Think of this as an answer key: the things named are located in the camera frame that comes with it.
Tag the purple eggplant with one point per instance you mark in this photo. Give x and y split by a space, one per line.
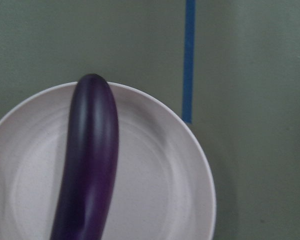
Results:
90 165

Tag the pink plate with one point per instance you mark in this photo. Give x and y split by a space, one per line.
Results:
164 189

